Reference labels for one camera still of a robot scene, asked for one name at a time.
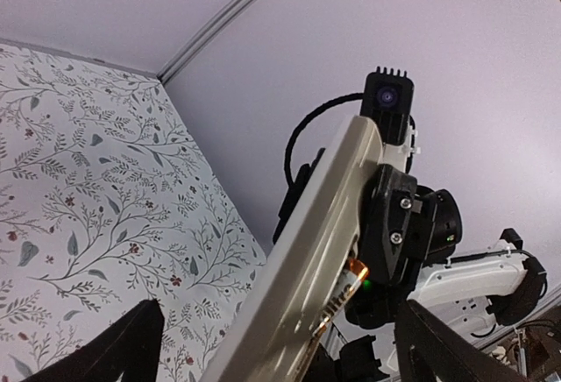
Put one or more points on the grey white remote control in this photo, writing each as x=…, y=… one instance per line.
x=271, y=333

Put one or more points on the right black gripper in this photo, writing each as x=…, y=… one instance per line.
x=403, y=227

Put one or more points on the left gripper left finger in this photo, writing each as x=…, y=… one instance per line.
x=128, y=350

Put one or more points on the floral patterned table mat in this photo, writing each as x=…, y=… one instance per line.
x=107, y=200

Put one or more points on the grey battery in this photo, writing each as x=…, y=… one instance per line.
x=348, y=282

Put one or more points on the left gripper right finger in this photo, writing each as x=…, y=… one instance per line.
x=428, y=350

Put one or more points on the right aluminium frame post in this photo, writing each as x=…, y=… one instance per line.
x=208, y=32

